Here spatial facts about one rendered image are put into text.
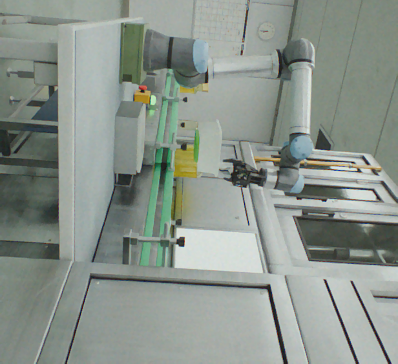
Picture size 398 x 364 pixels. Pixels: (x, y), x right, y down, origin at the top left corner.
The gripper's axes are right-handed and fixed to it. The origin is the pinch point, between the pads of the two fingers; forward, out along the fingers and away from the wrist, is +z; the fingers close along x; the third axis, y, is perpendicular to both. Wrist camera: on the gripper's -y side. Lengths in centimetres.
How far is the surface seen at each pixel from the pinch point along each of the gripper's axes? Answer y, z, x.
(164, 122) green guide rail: -41.0, 20.2, -2.2
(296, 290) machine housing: 78, -15, -2
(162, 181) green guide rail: -4.2, 17.0, 11.4
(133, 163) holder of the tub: 7.4, 28.8, 1.6
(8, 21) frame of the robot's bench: -48, 95, -32
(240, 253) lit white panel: 15.8, -15.9, 26.1
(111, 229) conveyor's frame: 33.8, 31.0, 15.0
